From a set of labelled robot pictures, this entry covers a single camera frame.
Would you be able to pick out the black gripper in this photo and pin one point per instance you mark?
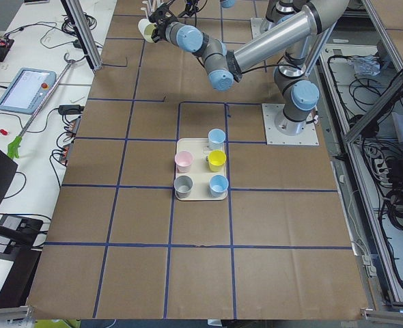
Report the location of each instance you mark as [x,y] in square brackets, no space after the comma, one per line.
[162,30]

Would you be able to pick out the white plastic cup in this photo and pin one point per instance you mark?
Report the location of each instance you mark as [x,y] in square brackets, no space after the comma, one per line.
[146,28]

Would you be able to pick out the light blue cup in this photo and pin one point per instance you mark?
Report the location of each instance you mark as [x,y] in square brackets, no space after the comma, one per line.
[216,139]
[218,185]

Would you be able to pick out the pink plastic cup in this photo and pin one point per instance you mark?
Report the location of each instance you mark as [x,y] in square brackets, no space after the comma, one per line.
[183,160]

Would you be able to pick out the yellow plastic cup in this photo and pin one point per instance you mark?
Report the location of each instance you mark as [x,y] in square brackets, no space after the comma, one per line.
[216,160]

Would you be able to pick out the grey plastic cup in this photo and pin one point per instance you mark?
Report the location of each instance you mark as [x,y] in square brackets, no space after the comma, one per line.
[183,186]

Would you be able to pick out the blue teach pendant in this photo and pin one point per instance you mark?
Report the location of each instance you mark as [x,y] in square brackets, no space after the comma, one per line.
[27,90]

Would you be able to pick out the cream plastic tray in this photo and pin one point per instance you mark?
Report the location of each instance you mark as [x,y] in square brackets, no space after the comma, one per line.
[200,172]

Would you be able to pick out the green reacher grabber tool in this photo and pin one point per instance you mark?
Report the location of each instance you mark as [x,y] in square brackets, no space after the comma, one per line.
[15,144]

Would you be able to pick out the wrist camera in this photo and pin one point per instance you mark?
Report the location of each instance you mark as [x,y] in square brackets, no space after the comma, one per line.
[161,13]

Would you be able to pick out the white wire cup rack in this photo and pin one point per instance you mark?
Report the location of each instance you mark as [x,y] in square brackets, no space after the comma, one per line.
[150,6]

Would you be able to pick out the aluminium frame post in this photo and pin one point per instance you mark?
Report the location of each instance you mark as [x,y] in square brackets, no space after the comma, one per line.
[77,18]

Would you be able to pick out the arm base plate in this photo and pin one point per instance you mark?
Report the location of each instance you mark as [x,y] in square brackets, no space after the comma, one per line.
[259,30]
[279,131]

